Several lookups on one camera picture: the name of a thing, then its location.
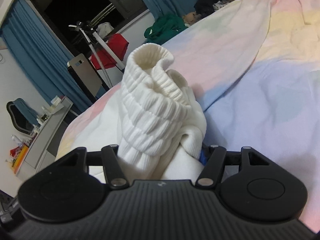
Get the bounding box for orange tray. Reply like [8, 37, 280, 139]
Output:
[10, 146, 29, 174]

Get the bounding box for white sweatshirt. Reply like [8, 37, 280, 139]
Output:
[56, 43, 208, 180]

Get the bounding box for white panel heater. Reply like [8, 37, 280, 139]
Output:
[67, 54, 107, 101]

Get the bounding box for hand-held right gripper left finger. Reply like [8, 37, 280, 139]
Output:
[56, 144, 129, 189]

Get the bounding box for white dressing table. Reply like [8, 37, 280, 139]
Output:
[15, 97, 74, 181]

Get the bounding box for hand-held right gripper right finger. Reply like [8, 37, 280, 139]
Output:
[196, 144, 270, 188]

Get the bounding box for black clothes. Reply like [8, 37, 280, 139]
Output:
[194, 0, 221, 16]

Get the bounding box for white hanging garment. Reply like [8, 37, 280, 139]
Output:
[97, 22, 113, 37]

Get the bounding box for green garment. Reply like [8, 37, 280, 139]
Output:
[144, 14, 187, 43]

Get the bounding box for pastel rainbow blanket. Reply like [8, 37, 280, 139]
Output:
[56, 0, 320, 230]

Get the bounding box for beige clothes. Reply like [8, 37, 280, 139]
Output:
[182, 11, 201, 24]

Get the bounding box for dark window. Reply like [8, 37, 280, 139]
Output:
[25, 0, 151, 56]

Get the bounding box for garment steamer stand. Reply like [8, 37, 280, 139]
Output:
[69, 21, 125, 91]

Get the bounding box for wavy vanity mirror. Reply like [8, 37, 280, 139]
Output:
[6, 99, 38, 134]

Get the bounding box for red garment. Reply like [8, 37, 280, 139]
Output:
[91, 34, 130, 70]

